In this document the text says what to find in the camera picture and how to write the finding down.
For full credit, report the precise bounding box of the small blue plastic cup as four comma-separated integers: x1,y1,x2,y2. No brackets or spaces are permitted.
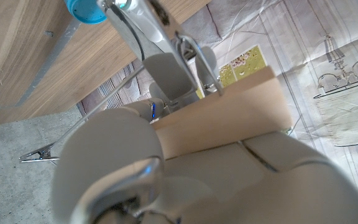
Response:
63,0,108,25

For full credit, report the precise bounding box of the long wooden bar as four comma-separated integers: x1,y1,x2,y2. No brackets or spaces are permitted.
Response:
150,65,293,160

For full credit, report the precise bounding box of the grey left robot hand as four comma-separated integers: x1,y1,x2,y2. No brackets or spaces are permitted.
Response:
51,0,358,224

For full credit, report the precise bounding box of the printed window room backdrop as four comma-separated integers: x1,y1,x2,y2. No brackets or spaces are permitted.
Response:
76,0,358,206

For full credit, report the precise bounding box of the small metal spring clip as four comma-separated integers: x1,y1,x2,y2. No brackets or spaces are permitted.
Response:
19,142,60,164

